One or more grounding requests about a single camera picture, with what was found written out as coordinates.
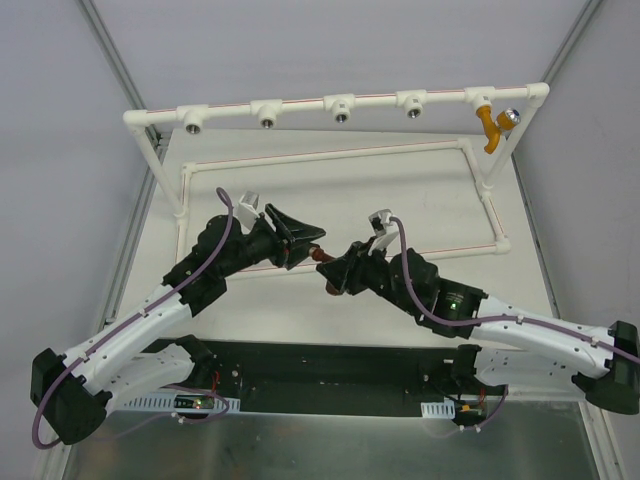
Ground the brown water faucet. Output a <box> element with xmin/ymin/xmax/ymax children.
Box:
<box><xmin>309</xmin><ymin>245</ymin><xmax>340</xmax><ymax>296</ymax></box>

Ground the white PVC pipe frame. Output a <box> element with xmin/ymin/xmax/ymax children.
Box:
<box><xmin>123</xmin><ymin>82</ymin><xmax>549</xmax><ymax>292</ymax></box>

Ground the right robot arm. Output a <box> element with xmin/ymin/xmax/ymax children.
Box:
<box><xmin>310</xmin><ymin>242</ymin><xmax>639</xmax><ymax>415</ymax></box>

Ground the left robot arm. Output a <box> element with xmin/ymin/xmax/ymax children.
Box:
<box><xmin>30</xmin><ymin>204</ymin><xmax>326</xmax><ymax>450</ymax></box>

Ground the yellow water faucet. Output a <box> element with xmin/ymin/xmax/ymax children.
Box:
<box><xmin>476</xmin><ymin>105</ymin><xmax>521</xmax><ymax>154</ymax></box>

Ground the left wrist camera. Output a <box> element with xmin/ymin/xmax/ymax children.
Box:
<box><xmin>236</xmin><ymin>191</ymin><xmax>260</xmax><ymax>230</ymax></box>

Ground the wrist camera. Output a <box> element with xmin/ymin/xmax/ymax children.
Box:
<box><xmin>236</xmin><ymin>191</ymin><xmax>260</xmax><ymax>230</ymax></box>
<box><xmin>368</xmin><ymin>209</ymin><xmax>399</xmax><ymax>255</ymax></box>

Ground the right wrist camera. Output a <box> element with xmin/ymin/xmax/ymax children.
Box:
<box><xmin>368</xmin><ymin>209</ymin><xmax>399</xmax><ymax>255</ymax></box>

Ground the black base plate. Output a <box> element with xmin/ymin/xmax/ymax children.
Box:
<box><xmin>183</xmin><ymin>340</ymin><xmax>504</xmax><ymax>417</ymax></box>

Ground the right white cable duct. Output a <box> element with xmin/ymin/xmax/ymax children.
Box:
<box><xmin>420</xmin><ymin>399</ymin><xmax>456</xmax><ymax>420</ymax></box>

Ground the white cable duct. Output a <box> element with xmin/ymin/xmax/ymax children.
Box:
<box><xmin>420</xmin><ymin>399</ymin><xmax>456</xmax><ymax>420</ymax></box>
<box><xmin>111</xmin><ymin>391</ymin><xmax>241</xmax><ymax>414</ymax></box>

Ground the left white cable duct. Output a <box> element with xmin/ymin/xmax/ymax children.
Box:
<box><xmin>111</xmin><ymin>391</ymin><xmax>241</xmax><ymax>414</ymax></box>

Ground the aluminium profile rail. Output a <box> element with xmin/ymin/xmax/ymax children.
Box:
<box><xmin>508</xmin><ymin>384</ymin><xmax>586</xmax><ymax>402</ymax></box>

